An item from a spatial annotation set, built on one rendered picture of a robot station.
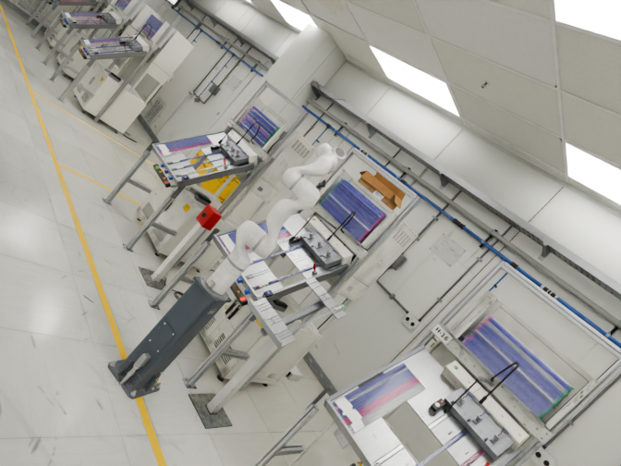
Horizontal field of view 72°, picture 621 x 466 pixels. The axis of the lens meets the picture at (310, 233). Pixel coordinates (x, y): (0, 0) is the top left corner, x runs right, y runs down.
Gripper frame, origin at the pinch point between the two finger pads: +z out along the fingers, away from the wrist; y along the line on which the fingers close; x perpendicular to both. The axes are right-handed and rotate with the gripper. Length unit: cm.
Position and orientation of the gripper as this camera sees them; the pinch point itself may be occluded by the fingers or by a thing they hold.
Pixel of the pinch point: (316, 180)
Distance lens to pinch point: 270.8
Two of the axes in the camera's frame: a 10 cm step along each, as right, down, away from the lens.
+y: 1.7, 9.0, -3.9
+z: -4.1, 4.2, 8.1
